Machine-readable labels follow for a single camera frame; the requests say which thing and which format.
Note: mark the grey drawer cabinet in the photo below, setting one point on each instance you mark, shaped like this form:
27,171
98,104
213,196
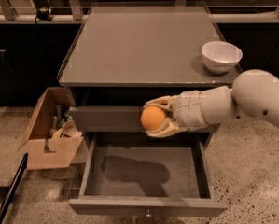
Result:
125,56

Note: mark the items inside cardboard box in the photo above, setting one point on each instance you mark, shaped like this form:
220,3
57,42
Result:
62,124

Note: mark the white ceramic bowl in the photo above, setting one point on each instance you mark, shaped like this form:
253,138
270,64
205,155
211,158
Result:
220,57

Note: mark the open middle drawer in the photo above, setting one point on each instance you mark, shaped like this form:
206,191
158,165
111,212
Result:
131,174

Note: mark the open cardboard box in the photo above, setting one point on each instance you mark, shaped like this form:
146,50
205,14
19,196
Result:
44,152

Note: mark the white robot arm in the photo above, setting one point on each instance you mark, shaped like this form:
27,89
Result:
254,94

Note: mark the black bar on floor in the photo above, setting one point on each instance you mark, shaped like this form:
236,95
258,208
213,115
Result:
13,187

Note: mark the orange fruit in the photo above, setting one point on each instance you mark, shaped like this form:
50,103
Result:
152,117

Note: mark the small black device on ledge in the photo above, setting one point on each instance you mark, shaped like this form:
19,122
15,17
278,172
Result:
44,14

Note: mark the round middle drawer knob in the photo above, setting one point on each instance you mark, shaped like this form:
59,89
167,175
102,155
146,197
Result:
148,214

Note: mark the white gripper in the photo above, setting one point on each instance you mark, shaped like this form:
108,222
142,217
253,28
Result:
188,108

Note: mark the closed top drawer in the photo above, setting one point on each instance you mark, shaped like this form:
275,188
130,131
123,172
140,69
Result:
110,119

